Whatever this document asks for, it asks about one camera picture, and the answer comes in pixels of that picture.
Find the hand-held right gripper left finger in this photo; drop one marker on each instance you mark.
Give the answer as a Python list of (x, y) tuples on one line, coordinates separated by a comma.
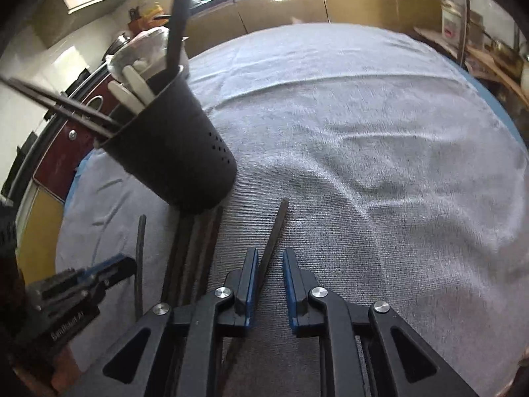
[(251, 281)]

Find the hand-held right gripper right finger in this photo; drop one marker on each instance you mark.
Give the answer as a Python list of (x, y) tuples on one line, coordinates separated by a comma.
[(289, 285)]

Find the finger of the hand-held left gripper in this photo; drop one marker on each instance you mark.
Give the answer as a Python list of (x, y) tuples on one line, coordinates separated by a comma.
[(107, 269)]

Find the dark wooden chopstick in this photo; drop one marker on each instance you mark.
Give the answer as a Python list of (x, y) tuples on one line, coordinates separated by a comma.
[(66, 113), (140, 256), (62, 101), (272, 240)]

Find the bunch of dark chopsticks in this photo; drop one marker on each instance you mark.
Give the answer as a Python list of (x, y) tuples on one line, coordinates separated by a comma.
[(194, 248)]

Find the black utensil holder cup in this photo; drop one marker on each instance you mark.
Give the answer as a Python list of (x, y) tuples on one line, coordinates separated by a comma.
[(173, 144)]

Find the white plastic spoon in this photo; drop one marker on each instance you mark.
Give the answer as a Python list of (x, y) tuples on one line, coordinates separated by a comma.
[(124, 97), (138, 84)]

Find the dark red built-in oven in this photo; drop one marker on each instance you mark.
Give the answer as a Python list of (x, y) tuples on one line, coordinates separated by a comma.
[(58, 157)]

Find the grey tablecloth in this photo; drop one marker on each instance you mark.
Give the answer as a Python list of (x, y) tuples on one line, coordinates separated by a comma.
[(351, 153)]

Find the white ceramic bowl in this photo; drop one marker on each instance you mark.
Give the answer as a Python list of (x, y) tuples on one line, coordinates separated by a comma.
[(120, 60)]

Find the wooden knife block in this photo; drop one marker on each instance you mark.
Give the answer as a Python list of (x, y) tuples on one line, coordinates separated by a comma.
[(134, 20)]

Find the yellow oil bottle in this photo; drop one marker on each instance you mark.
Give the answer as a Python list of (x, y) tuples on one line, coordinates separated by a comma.
[(153, 15)]

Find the wooden shelf board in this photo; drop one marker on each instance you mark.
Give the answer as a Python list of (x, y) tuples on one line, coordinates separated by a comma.
[(487, 60)]

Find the white rice cooker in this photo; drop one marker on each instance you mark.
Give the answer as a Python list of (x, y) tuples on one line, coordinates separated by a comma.
[(452, 20)]

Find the yellow wall cabinet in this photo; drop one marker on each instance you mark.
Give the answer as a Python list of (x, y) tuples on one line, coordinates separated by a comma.
[(82, 0)]

